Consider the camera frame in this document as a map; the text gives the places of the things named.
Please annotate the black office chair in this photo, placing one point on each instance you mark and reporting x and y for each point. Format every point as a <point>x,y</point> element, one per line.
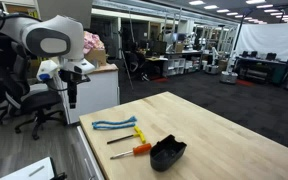
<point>37,100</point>

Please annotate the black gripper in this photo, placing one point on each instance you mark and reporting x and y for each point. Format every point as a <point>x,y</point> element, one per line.
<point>71,77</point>

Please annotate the dark desk with monitors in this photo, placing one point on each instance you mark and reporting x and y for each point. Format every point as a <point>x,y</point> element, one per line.
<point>260,68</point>

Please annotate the grey mobile robot base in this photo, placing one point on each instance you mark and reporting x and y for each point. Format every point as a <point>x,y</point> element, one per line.
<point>229,76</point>

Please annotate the white storage shelf unit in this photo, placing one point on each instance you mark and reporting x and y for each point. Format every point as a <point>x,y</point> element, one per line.
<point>174,66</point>

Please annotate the wooden desk with computers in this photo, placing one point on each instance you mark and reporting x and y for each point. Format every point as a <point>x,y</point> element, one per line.
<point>155,65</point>

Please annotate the white side cabinet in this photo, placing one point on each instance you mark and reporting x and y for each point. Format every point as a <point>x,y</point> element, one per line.
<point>94,90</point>

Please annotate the white drawer cabinet under table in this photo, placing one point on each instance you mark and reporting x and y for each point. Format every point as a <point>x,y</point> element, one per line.
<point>90,163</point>

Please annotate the small brown cardboard box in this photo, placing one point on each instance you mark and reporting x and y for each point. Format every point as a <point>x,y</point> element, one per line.
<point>97,56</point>

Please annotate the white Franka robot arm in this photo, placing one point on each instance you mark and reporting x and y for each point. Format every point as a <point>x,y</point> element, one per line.
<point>52,31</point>

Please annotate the white backdrop curtain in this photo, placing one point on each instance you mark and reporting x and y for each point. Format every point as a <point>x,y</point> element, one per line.
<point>267,40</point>

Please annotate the white flat device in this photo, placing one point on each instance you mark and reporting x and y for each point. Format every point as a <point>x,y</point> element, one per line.
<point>30,171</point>

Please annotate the small grey robot base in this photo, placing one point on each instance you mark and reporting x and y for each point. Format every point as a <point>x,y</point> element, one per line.
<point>212,68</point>

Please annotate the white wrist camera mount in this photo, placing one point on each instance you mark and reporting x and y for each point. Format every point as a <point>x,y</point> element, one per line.
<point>80,66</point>

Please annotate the black tripod stand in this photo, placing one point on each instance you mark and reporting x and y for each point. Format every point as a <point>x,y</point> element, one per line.
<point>126,66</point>

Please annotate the black plastic container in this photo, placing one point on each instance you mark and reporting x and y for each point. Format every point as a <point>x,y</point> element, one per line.
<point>165,160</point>

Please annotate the pink crumpled material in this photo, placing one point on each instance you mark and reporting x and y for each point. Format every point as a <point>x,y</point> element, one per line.
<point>91,41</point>

